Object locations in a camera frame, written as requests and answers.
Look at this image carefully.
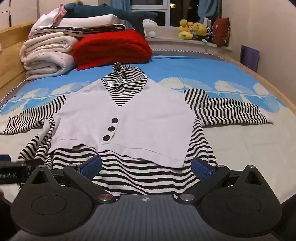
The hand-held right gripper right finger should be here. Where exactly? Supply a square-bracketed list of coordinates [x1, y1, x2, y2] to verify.
[179, 157, 266, 204]

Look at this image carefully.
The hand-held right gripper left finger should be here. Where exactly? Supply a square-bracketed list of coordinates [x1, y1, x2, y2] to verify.
[28, 155, 114, 204]

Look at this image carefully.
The striped and white sweater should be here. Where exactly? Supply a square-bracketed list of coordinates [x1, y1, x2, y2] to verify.
[2, 62, 274, 201]

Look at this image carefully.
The blue and cream bed sheet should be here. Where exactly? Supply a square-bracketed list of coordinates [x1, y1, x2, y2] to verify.
[0, 54, 288, 204]

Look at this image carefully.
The speckled cream folded blanket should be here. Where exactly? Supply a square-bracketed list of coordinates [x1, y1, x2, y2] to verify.
[22, 50, 77, 80]

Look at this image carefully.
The red folded blanket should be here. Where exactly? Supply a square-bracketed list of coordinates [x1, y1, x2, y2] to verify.
[72, 29, 152, 71]

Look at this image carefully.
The purple board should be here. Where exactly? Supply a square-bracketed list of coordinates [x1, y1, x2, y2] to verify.
[240, 45, 260, 72]

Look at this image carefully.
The plain cream folded blanket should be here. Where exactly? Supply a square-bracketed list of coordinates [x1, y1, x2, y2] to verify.
[20, 32, 80, 56]

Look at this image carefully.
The white window sill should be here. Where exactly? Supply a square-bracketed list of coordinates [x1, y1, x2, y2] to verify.
[146, 36, 232, 51]

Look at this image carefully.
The striped plush toy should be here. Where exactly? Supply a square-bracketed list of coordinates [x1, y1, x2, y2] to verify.
[203, 27, 214, 43]

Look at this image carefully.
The dark red cushion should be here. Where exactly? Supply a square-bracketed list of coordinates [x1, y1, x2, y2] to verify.
[211, 17, 230, 48]

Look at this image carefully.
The yellow plush toy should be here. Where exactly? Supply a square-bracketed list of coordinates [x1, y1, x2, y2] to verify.
[192, 22, 208, 38]
[179, 19, 195, 40]

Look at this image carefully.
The white folded duvet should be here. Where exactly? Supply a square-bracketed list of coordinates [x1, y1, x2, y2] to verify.
[30, 14, 125, 35]

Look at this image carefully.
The white wardrobe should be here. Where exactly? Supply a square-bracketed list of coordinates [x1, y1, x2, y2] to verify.
[0, 0, 39, 30]

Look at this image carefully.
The white and pink cloth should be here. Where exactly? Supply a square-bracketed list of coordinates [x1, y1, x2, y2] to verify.
[35, 3, 67, 29]

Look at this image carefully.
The white plush toy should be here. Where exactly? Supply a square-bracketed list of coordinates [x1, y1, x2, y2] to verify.
[142, 19, 158, 37]

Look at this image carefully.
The teal shark plush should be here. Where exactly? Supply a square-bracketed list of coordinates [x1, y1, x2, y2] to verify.
[63, 2, 159, 36]

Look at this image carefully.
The blue curtain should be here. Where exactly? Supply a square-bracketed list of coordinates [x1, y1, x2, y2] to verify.
[110, 0, 131, 24]
[199, 0, 223, 25]

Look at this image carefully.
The window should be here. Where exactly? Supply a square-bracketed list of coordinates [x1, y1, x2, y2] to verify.
[129, 0, 201, 27]

